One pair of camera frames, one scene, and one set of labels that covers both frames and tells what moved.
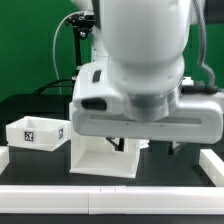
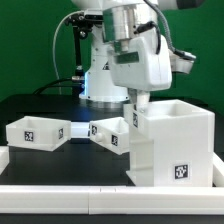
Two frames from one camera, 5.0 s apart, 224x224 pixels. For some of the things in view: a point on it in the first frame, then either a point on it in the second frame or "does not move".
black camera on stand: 83,23 does not move
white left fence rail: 4,158 does not move
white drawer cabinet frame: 96,156 → 171,145
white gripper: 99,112 → 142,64
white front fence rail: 112,200 does not move
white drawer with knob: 38,133 does not move
